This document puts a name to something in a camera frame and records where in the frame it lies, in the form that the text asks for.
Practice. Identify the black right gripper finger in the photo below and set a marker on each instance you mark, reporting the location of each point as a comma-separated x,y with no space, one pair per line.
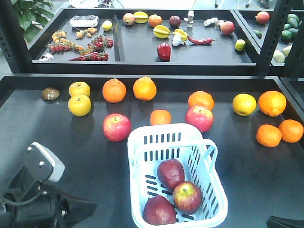
279,222

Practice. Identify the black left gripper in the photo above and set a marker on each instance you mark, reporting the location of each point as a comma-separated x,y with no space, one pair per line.
26,203

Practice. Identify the dark red apple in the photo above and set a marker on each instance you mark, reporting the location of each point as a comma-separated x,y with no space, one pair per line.
171,173
159,211

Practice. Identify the dark red apple corner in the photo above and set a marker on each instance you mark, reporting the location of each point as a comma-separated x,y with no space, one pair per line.
187,197

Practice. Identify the light blue plastic basket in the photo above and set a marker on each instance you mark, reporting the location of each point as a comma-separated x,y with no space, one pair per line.
148,146

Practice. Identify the small orange left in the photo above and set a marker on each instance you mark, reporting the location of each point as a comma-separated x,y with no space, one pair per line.
268,135

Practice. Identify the small orange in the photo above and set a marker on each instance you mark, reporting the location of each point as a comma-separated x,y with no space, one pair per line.
268,135
291,130

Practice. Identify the small orange right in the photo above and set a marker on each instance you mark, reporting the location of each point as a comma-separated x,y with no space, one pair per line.
291,130

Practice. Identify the pink red apple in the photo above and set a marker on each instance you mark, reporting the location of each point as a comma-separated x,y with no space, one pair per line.
200,117
116,127

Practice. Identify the yellow pear fruit front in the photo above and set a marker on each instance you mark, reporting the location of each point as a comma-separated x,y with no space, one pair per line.
79,105

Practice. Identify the yellow pear fruit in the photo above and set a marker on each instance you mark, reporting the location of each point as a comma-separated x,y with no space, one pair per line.
79,105
79,88

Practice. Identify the navel orange with nub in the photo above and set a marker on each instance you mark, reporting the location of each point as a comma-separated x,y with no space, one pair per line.
272,103

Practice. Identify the yellow orange citrus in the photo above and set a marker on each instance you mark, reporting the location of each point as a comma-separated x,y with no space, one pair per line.
244,104

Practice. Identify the yellow pear fruit back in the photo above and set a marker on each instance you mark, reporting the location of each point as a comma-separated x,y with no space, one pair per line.
79,88

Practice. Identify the small tangerine centre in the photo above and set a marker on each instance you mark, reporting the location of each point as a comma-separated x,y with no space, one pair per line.
160,116

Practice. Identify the orange with knob top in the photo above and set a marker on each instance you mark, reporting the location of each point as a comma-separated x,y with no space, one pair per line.
114,91

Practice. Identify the round orange back row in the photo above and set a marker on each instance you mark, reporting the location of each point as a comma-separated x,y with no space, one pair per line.
144,89

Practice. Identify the large orange back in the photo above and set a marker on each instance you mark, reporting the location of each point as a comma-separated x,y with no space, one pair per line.
201,98

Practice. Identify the black wooden produce stand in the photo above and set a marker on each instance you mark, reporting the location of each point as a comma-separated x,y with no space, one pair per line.
259,182

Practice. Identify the red bell pepper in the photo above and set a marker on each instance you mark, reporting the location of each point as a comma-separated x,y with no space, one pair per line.
164,51

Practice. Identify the red chili pepper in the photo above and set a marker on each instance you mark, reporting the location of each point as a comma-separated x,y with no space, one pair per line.
205,41

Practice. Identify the white garlic bulb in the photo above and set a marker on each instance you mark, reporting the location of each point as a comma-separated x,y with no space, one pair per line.
177,40

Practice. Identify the green potted plant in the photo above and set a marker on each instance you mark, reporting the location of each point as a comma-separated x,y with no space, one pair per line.
31,14

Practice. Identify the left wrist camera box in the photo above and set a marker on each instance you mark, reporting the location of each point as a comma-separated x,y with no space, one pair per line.
43,164

